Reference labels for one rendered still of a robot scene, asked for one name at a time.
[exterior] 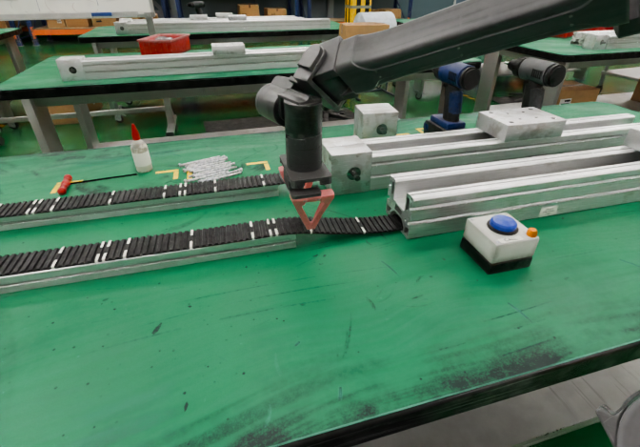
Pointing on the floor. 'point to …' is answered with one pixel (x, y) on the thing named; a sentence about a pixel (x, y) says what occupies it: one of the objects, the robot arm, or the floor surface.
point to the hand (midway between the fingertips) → (305, 213)
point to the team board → (79, 8)
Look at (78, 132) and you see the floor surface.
